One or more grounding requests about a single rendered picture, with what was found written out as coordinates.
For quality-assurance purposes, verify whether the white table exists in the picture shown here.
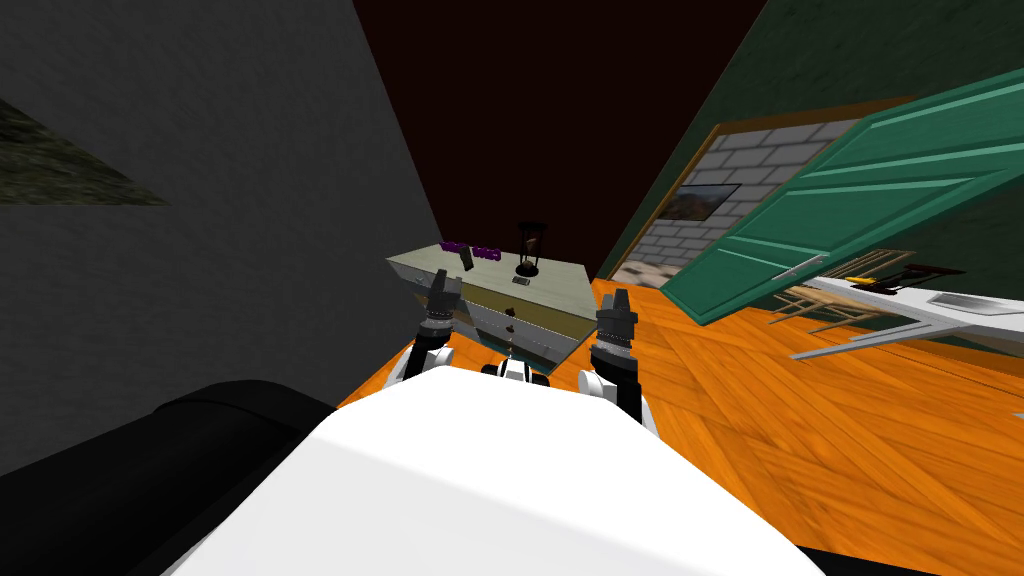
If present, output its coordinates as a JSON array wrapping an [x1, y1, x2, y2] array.
[[787, 263, 1024, 363]]

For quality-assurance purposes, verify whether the black hourglass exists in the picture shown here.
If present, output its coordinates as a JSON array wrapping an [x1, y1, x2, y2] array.
[[514, 221, 549, 279]]

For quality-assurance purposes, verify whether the framed landscape picture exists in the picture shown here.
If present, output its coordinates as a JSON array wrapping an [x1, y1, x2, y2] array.
[[656, 183, 742, 224]]

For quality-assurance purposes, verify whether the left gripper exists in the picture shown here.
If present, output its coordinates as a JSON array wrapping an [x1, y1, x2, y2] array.
[[426, 269, 465, 321]]

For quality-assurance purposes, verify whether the pale grey dresser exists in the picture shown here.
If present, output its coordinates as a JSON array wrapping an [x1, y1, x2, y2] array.
[[385, 239, 601, 378]]

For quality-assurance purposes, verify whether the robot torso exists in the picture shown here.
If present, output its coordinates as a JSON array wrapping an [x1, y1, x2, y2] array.
[[159, 357, 827, 576]]

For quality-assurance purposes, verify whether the green panelled door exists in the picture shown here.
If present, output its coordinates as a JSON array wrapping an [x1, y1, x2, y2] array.
[[659, 67, 1024, 328]]

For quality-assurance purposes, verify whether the silver door handle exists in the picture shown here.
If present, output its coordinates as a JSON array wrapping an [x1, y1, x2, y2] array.
[[771, 253, 831, 282]]

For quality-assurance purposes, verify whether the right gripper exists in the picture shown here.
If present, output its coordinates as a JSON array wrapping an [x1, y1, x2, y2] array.
[[595, 287, 641, 338]]

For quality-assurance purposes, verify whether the wooden slatted chair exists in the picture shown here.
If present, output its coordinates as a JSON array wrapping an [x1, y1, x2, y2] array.
[[767, 248, 917, 336]]

